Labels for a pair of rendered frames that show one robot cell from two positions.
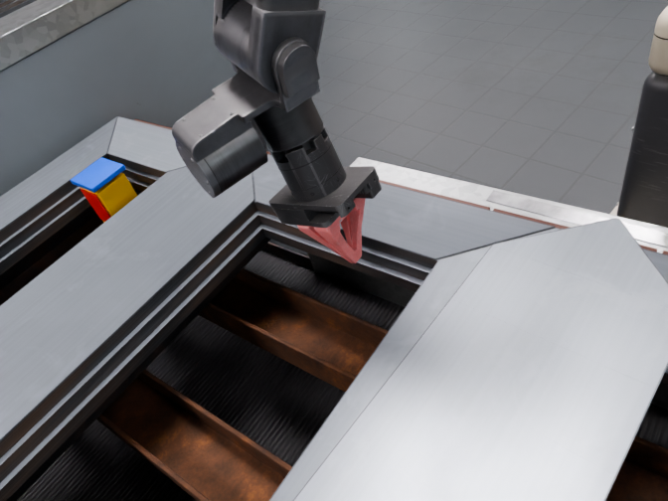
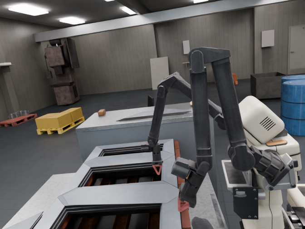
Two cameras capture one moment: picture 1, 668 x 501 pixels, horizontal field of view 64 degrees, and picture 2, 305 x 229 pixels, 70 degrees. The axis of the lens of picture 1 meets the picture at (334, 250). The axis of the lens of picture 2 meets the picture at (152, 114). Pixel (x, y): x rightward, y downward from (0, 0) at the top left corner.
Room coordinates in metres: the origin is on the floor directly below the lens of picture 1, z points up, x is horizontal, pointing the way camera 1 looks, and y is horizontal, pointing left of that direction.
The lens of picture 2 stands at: (-0.44, -1.00, 1.61)
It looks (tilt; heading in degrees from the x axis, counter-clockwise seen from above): 15 degrees down; 48
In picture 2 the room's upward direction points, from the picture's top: 7 degrees counter-clockwise
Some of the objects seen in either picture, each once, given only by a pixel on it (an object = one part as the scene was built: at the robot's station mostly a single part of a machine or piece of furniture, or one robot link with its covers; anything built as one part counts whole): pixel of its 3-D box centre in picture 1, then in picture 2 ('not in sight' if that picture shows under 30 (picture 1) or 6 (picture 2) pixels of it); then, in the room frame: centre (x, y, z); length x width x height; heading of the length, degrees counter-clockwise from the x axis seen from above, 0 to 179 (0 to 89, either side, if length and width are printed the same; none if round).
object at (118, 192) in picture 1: (131, 227); not in sight; (0.71, 0.30, 0.78); 0.05 x 0.05 x 0.19; 43
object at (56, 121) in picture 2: not in sight; (61, 120); (1.65, 5.29, 0.22); 1.16 x 0.79 x 0.43; 34
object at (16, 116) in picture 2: not in sight; (17, 117); (1.05, 7.89, 0.15); 1.09 x 0.76 x 0.31; 36
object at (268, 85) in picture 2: not in sight; (267, 86); (6.36, 1.42, 0.35); 1.06 x 0.84 x 0.70; 34
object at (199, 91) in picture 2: not in sight; (200, 112); (0.18, -0.56, 1.40); 0.11 x 0.06 x 0.43; 36
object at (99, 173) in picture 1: (99, 177); not in sight; (0.71, 0.30, 0.88); 0.06 x 0.06 x 0.02; 43
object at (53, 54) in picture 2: not in sight; (62, 70); (3.54, 9.28, 1.53); 1.58 x 1.41 x 3.07; 36
